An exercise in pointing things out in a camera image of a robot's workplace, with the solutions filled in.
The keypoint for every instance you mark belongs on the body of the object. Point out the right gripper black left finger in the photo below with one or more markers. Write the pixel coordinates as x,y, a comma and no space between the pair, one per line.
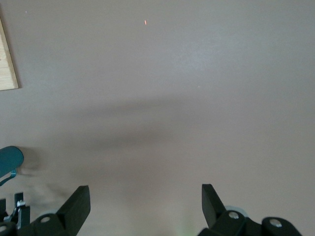
69,214

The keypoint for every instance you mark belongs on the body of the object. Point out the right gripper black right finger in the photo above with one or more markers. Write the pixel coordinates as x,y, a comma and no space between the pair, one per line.
216,216

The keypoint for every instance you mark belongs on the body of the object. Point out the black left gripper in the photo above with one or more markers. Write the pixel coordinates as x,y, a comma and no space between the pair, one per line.
24,217

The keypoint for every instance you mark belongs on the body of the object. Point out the dark teal ribbed cup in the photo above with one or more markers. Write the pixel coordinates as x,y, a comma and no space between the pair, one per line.
9,157

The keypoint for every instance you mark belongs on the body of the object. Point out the bamboo cutting board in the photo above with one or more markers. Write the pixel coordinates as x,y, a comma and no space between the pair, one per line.
6,68

